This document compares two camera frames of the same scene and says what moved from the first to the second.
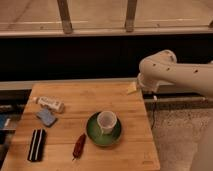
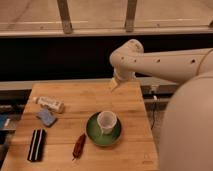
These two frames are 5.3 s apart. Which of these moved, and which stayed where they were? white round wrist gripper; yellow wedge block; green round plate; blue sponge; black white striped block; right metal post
Moved: yellow wedge block; white round wrist gripper
Stayed: green round plate; right metal post; black white striped block; blue sponge
